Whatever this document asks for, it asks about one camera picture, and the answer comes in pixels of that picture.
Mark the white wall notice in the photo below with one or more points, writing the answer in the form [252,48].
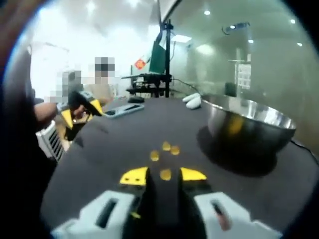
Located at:
[244,76]

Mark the white grille appliance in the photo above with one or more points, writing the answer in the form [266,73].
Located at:
[52,142]

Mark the black computer mouse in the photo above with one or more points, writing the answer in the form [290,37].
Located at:
[135,99]

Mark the white rounded object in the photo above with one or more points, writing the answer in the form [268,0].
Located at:
[192,100]

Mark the person's dark clothing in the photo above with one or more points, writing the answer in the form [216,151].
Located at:
[20,149]

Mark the black table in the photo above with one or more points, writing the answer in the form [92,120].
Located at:
[112,149]

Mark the dark green monitor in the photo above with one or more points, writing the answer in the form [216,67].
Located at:
[157,58]

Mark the single yellow QQ candy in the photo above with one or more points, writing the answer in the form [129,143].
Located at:
[165,174]

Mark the dark rectangular object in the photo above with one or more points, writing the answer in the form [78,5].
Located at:
[230,89]

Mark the grey flat tray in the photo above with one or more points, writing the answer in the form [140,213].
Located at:
[124,110]

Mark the group of yellow QQ candies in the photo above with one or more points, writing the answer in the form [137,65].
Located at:
[175,150]

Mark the red square sign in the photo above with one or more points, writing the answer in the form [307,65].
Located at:
[140,64]

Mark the black desk rack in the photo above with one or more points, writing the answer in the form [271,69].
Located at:
[149,83]

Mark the black monitor stand pole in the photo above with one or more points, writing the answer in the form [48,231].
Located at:
[169,59]

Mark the stainless steel bowl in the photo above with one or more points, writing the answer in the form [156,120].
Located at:
[249,139]

